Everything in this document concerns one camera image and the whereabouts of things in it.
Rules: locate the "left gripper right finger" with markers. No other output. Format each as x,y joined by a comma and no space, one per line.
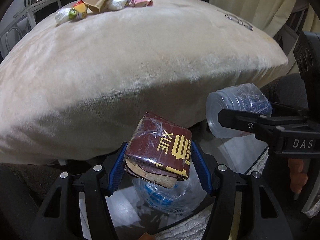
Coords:
202,170

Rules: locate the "person right hand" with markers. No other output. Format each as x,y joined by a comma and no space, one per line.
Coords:
298,177

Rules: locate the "small white crumpled bag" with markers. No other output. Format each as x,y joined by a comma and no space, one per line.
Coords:
62,16

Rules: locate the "cream curtain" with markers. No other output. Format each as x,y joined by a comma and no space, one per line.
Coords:
257,5

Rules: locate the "white tissue plastic bag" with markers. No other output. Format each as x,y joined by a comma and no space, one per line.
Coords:
115,5

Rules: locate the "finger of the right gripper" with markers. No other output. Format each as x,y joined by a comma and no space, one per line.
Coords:
244,121

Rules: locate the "beige plush bed blanket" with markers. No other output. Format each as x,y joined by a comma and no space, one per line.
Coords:
78,90

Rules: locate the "pink snack wrapper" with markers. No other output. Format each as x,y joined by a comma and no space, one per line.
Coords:
140,3

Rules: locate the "eyeglasses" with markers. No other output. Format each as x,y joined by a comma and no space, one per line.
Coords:
239,21

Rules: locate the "white metal chair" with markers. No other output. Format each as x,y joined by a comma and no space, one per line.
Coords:
13,33

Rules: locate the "maroon cardboard box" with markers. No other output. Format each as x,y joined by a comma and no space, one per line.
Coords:
159,151

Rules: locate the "clear plastic cup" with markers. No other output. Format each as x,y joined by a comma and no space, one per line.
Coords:
246,98

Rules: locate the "yellow green snack wrapper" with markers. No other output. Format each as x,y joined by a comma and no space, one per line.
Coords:
78,11

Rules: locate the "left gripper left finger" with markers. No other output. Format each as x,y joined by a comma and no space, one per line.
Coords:
117,170

